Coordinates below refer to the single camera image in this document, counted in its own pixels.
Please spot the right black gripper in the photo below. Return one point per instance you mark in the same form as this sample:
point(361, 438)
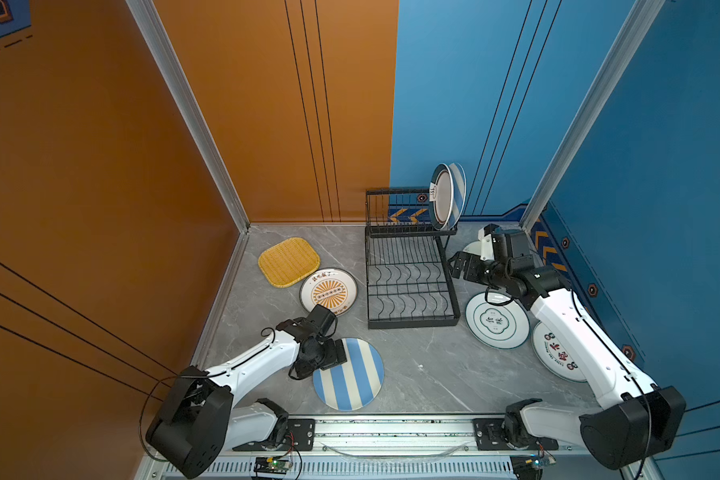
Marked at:
point(472, 262)

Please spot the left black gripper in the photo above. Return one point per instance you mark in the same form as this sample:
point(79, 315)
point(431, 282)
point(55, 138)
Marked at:
point(334, 357)

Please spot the blue striped plate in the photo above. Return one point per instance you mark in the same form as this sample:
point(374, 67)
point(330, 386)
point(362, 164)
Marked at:
point(458, 177)
point(355, 383)

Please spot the black wire dish rack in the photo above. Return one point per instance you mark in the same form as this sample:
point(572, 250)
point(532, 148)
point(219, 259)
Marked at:
point(408, 284)

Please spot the green red rimmed plate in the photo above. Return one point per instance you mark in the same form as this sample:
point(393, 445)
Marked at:
point(441, 190)

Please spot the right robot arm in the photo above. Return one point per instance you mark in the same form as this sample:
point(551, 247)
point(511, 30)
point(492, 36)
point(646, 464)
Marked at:
point(613, 378)

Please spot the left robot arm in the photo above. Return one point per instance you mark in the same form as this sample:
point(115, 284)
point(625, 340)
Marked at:
point(200, 417)

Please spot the white floral plate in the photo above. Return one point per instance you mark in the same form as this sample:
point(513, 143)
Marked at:
point(476, 248)

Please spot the white green emblem plate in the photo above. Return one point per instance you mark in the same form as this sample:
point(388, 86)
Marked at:
point(497, 321)

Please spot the orange sunburst round plate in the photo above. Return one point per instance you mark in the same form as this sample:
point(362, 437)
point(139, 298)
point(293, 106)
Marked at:
point(332, 288)

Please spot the yellow woven square plate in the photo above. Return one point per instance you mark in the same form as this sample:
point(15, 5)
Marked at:
point(288, 262)

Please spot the white plate red characters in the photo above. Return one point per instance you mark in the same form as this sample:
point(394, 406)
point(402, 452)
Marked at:
point(554, 356)

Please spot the left circuit board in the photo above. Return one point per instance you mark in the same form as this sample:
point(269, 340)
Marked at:
point(272, 468)

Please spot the circuit board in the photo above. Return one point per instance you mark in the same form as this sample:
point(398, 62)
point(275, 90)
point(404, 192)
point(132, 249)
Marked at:
point(531, 467)
point(272, 468)

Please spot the right circuit board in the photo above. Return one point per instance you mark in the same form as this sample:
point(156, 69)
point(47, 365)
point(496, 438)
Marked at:
point(531, 467)

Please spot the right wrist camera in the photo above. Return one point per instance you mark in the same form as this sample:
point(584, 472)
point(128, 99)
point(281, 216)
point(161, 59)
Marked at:
point(486, 246)

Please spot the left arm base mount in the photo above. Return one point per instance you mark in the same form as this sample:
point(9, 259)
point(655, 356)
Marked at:
point(299, 432)

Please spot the aluminium front rail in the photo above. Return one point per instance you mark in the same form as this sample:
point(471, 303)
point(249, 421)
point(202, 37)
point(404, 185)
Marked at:
point(396, 435)

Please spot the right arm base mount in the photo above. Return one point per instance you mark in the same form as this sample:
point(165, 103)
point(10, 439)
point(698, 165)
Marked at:
point(491, 434)

